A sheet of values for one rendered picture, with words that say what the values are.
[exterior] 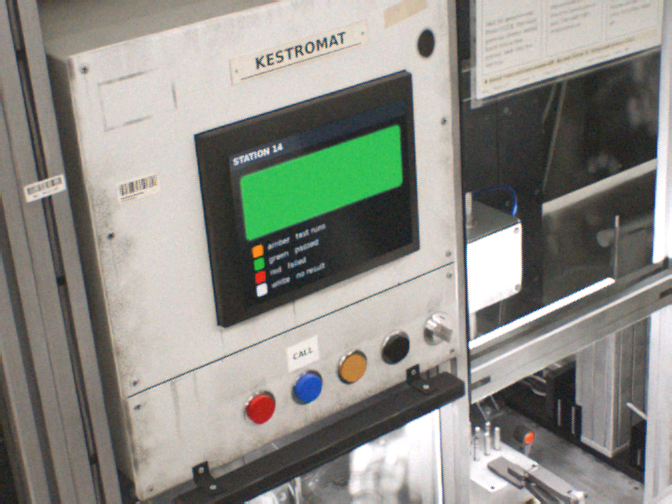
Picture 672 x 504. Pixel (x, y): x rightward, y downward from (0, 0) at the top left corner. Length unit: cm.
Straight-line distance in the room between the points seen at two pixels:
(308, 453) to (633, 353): 82
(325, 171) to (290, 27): 14
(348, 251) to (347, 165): 9
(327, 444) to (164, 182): 35
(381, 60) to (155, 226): 29
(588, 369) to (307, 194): 91
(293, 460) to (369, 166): 31
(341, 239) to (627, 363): 85
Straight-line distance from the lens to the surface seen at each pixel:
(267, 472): 138
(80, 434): 130
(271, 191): 127
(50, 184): 119
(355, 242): 135
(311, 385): 140
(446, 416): 159
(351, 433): 143
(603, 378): 210
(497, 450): 198
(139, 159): 121
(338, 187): 132
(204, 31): 121
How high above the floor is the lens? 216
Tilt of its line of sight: 26 degrees down
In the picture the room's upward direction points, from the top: 4 degrees counter-clockwise
